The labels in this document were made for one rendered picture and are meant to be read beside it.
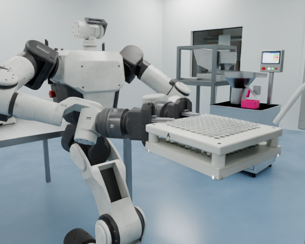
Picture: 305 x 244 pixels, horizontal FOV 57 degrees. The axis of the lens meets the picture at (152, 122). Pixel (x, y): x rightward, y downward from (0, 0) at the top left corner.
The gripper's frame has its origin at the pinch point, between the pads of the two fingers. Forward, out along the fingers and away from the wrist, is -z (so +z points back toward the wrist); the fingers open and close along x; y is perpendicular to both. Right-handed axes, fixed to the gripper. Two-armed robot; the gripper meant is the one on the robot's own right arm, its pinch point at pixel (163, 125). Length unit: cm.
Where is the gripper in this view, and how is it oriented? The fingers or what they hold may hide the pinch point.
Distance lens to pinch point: 77.3
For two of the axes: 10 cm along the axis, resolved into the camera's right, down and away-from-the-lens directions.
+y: -3.1, 1.8, -9.3
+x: 0.2, 9.8, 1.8
